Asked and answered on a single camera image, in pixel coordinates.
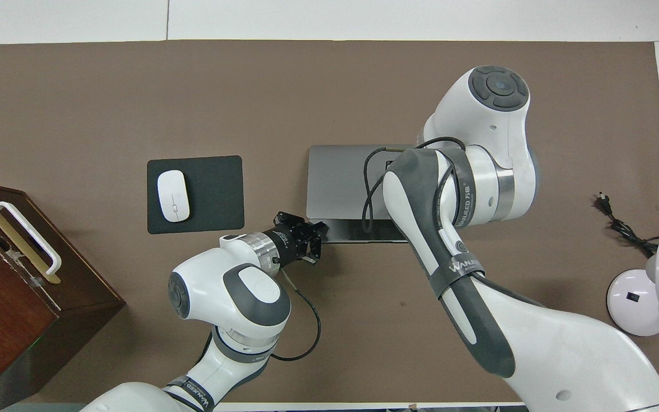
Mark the black mouse pad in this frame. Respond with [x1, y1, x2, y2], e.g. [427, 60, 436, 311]
[146, 155, 245, 235]

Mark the grey aluminium laptop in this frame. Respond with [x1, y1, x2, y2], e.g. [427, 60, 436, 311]
[308, 145, 422, 244]

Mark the black lamp power cable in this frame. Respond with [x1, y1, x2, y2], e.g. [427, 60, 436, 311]
[596, 193, 659, 256]

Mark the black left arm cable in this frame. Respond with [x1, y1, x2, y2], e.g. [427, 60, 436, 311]
[271, 266, 323, 362]

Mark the dark brown wooden box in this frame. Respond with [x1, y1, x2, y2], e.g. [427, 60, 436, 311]
[0, 179, 126, 410]

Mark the white box handle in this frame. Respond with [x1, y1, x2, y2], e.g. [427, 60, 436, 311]
[0, 201, 62, 276]

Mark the gold handle plate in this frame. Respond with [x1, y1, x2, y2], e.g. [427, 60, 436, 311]
[0, 201, 61, 285]

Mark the brown table mat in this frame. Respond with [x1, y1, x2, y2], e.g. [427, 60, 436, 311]
[0, 40, 659, 404]

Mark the white desk lamp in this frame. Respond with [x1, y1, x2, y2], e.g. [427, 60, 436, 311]
[606, 236, 659, 337]

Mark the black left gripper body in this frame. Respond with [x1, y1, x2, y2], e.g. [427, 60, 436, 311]
[265, 224, 310, 267]

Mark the white computer mouse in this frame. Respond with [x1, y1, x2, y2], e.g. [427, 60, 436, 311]
[157, 169, 191, 223]

